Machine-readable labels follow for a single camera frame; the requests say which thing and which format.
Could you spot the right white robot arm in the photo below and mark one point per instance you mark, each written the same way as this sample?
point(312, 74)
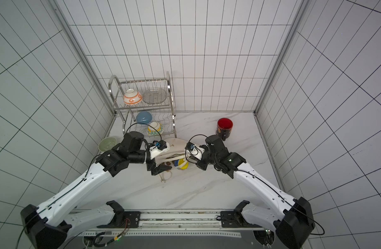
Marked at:
point(289, 218)

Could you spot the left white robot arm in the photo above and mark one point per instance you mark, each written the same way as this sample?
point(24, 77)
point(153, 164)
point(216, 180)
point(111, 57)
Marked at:
point(49, 224)

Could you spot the steel two-tier dish rack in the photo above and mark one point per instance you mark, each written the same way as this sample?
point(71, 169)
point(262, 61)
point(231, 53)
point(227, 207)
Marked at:
point(163, 113)

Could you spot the pale green bowl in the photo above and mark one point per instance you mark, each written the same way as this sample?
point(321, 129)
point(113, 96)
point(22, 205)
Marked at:
point(107, 144)

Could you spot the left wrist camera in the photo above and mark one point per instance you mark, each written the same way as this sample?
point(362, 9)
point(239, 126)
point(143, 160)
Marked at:
point(159, 148)

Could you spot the grey glass plate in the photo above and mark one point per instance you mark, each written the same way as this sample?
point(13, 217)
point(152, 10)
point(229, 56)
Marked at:
point(154, 96)

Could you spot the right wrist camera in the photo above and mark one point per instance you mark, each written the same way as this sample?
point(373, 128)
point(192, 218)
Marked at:
point(194, 150)

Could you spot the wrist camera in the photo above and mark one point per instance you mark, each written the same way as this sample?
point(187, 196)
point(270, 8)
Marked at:
point(194, 150)
point(159, 148)

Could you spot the blue ceramic bowl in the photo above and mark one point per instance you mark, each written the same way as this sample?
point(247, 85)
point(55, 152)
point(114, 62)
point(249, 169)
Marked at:
point(144, 117)

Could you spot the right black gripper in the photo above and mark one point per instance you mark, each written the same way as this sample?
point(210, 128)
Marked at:
point(203, 162)

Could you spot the yellow green patterned bowl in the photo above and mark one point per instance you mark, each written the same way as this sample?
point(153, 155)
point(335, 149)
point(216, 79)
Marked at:
point(155, 129)

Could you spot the red black skull mug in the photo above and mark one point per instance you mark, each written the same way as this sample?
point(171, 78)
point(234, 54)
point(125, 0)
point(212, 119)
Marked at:
point(224, 128)

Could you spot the orange white patterned bowl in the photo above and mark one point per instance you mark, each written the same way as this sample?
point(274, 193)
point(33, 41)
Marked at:
point(132, 97)

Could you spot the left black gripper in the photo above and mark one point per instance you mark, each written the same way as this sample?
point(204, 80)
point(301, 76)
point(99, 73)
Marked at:
point(157, 170)

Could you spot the cream canvas shoulder bag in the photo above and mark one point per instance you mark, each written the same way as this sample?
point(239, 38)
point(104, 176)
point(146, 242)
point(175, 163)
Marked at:
point(177, 151)

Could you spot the yellow grey plush keychain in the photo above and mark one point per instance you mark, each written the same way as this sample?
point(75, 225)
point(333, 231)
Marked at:
point(181, 164)

